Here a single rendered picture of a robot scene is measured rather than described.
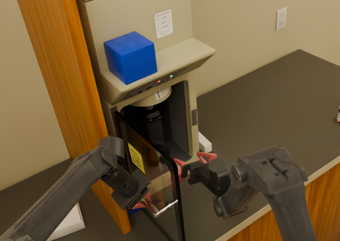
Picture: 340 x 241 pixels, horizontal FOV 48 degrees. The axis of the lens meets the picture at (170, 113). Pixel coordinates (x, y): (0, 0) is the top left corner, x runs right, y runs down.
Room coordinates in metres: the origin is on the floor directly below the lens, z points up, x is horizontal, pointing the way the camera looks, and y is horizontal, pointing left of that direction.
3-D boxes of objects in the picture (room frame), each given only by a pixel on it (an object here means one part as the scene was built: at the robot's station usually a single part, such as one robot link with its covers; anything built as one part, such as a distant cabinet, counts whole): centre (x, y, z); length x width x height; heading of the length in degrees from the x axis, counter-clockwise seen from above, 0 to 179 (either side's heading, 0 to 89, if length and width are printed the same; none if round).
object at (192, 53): (0.96, 0.01, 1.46); 0.32 x 0.11 x 0.10; 120
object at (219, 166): (0.74, -0.13, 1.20); 0.12 x 0.09 x 0.11; 14
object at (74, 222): (0.89, 0.43, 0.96); 0.16 x 0.12 x 0.04; 109
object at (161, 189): (0.79, 0.08, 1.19); 0.30 x 0.01 x 0.40; 32
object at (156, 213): (0.71, 0.07, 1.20); 0.10 x 0.05 x 0.03; 32
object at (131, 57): (0.92, 0.09, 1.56); 0.10 x 0.10 x 0.09; 30
